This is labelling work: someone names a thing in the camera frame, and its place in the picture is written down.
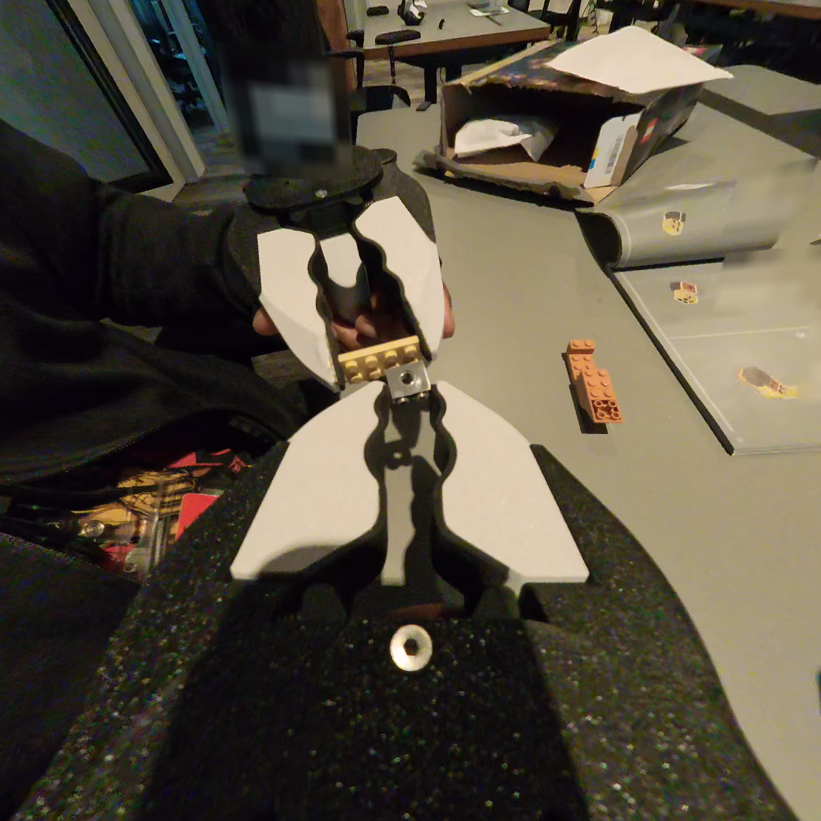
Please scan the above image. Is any person's torso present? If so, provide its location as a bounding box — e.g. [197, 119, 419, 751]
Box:
[0, 410, 283, 821]

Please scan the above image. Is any small crumpled white paper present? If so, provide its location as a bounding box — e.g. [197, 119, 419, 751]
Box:
[454, 115, 558, 162]

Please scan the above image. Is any small grey toy brick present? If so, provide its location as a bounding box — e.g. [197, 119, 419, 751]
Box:
[385, 360, 431, 405]

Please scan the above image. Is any grey office table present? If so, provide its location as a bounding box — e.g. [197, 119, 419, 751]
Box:
[346, 0, 552, 62]

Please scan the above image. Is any open cardboard box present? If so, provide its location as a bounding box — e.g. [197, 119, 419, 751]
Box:
[413, 40, 706, 205]

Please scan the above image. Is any person's left hand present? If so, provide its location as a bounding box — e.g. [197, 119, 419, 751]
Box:
[252, 284, 458, 352]

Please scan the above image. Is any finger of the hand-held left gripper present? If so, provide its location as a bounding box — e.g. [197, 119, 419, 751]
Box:
[353, 194, 448, 362]
[257, 226, 345, 392]

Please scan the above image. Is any grey desk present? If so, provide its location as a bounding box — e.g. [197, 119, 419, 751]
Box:
[253, 61, 821, 821]

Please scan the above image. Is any person's left forearm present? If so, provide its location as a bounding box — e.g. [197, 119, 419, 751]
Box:
[0, 118, 302, 485]

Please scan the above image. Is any grey instruction booklet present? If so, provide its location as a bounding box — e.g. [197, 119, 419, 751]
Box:
[576, 154, 821, 458]

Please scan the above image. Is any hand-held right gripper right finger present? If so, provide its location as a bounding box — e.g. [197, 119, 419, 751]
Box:
[431, 380, 590, 585]

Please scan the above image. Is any black office chair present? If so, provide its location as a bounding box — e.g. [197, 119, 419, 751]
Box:
[346, 29, 424, 113]

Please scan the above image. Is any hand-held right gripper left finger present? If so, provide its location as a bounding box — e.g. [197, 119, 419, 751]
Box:
[230, 381, 390, 581]

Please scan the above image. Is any tan toy brick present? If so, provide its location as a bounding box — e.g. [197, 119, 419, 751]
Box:
[337, 335, 424, 384]

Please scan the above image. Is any orange toy brick assembly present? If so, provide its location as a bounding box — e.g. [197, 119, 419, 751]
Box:
[564, 339, 624, 425]

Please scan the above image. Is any flat white paper sheet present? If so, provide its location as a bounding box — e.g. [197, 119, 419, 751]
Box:
[544, 26, 734, 94]

